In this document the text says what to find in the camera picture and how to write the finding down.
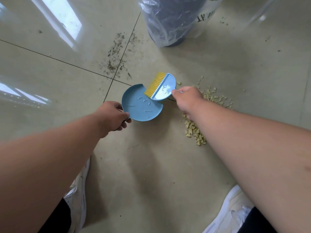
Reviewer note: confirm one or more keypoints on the person's left hand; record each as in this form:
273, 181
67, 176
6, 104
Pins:
109, 116

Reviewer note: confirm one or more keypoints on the person's right hand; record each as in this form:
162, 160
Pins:
188, 99

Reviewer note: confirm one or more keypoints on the person's left thumb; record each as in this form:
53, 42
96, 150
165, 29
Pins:
122, 114

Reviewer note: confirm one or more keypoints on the person's right fingers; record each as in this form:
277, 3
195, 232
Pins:
176, 92

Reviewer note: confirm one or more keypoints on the blue brush with yellow bristles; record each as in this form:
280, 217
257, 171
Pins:
161, 87

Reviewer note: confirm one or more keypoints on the round blue dustpan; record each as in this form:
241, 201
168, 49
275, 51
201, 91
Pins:
143, 103

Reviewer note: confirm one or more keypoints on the person's right forearm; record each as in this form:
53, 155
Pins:
255, 157

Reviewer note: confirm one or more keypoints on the person's left forearm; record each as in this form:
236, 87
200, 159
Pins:
46, 164

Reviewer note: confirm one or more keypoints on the pile of yellow crumbs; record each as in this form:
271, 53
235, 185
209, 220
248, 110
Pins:
206, 111

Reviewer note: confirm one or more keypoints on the scattered dark green debris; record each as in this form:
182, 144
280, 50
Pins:
119, 55

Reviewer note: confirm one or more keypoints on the clear plastic bin liner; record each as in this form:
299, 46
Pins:
175, 19

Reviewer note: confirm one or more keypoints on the dark blue waste bin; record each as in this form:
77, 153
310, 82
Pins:
173, 19

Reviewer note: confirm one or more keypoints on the person's left white shoe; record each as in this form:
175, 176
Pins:
77, 191

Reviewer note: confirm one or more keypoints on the person's white shoe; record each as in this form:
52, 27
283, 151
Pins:
229, 211
77, 191

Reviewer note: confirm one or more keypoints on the person's left black trouser leg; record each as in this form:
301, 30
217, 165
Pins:
57, 218

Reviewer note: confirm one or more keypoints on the person's black trouser leg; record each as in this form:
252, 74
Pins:
57, 218
257, 222

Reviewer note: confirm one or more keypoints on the person's right white shoe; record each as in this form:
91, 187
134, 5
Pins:
229, 211

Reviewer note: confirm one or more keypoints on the person's right black trouser leg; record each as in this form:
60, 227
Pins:
257, 222

